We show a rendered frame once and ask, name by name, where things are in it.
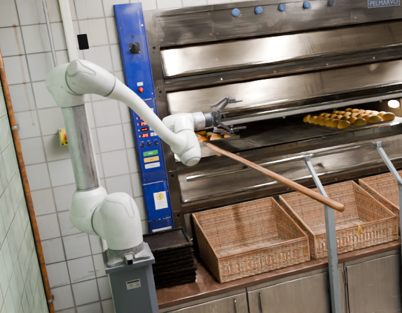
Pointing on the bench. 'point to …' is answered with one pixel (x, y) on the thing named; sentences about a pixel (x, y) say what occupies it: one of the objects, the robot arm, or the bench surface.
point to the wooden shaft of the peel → (283, 180)
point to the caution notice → (160, 200)
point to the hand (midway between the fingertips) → (241, 114)
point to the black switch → (134, 48)
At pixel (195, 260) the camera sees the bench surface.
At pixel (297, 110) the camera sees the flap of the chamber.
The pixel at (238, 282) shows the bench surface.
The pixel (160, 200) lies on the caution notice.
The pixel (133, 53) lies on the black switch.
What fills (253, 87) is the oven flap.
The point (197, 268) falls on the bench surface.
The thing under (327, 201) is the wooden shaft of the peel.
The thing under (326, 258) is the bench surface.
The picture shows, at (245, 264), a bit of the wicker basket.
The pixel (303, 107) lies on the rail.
